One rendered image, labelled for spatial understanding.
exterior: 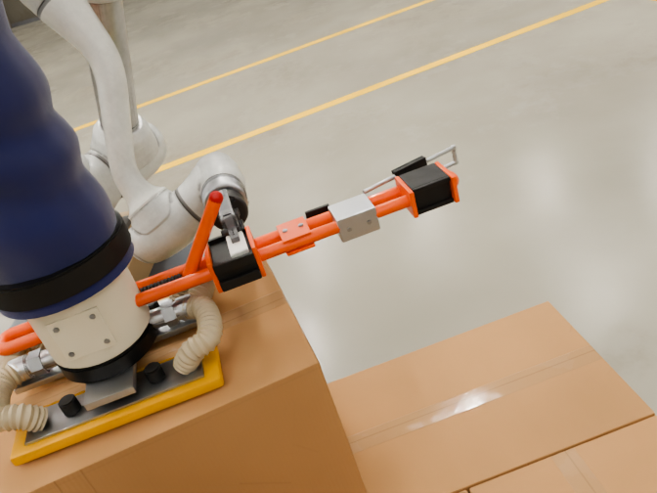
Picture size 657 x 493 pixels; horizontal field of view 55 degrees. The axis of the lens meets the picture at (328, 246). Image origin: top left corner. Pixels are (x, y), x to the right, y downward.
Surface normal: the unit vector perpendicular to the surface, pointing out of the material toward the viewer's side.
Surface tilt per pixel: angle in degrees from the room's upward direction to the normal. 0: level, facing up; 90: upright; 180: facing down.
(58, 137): 70
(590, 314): 0
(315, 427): 90
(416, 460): 0
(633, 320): 0
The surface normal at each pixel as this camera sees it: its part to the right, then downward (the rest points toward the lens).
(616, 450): -0.25, -0.81
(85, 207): 0.79, -0.19
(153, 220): -0.07, 0.10
